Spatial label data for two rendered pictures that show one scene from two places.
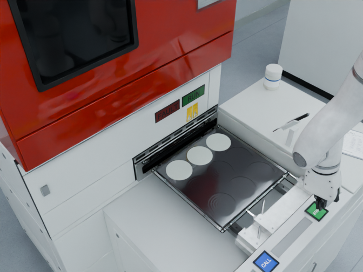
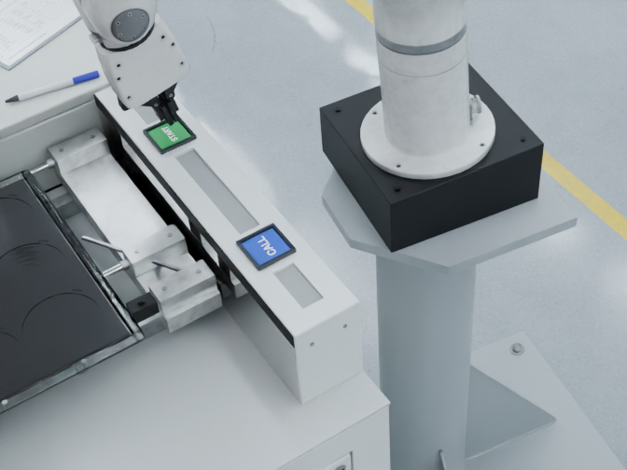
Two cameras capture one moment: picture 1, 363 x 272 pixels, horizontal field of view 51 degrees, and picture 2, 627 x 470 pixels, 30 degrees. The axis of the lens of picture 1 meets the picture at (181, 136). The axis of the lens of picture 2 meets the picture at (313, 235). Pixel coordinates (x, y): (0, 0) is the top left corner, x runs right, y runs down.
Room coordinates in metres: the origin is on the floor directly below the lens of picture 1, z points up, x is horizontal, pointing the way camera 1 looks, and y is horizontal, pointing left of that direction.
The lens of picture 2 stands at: (0.23, 0.71, 2.04)
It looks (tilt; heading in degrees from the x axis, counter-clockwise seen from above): 47 degrees down; 284
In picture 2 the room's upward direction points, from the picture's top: 5 degrees counter-clockwise
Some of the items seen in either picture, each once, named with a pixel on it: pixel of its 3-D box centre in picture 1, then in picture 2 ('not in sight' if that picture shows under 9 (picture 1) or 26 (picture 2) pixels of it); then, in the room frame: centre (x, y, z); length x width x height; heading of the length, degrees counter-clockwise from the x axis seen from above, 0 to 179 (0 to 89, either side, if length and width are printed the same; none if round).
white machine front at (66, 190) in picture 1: (139, 142); not in sight; (0.96, 0.15, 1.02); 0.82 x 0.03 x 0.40; 133
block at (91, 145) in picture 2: (307, 185); (78, 150); (0.86, -0.46, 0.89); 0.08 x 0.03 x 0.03; 43
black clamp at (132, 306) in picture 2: (236, 228); (142, 307); (0.68, -0.18, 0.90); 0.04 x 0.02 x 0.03; 43
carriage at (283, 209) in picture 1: (278, 217); (132, 230); (0.75, -0.34, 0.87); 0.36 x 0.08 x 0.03; 133
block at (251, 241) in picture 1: (250, 240); (183, 286); (0.64, -0.22, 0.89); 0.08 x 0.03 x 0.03; 43
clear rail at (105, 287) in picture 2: (257, 200); (79, 249); (0.80, -0.27, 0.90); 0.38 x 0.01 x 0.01; 133
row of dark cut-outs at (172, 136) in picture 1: (177, 132); not in sight; (1.08, 0.01, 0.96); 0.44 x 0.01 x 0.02; 133
